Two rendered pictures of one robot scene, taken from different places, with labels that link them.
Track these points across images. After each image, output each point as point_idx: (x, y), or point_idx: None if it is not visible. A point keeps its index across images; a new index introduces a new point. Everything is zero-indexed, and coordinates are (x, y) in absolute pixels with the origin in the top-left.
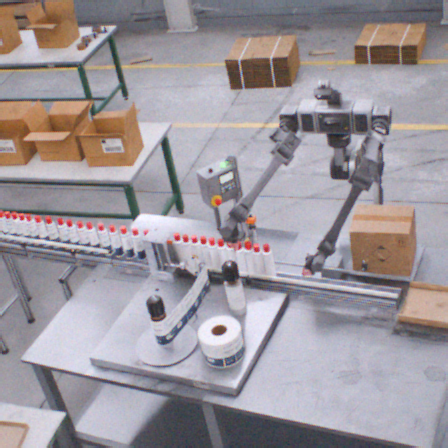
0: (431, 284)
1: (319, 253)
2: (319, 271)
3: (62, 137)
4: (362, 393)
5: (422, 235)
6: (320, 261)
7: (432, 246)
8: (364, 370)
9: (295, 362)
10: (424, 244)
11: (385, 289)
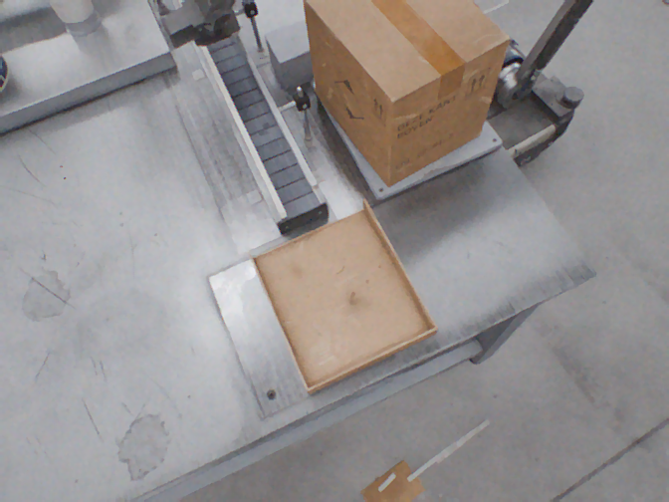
0: (387, 243)
1: (185, 4)
2: (173, 46)
3: None
4: (12, 350)
5: (662, 99)
6: (168, 24)
7: (655, 126)
8: (77, 306)
9: (33, 187)
10: (648, 115)
11: (300, 178)
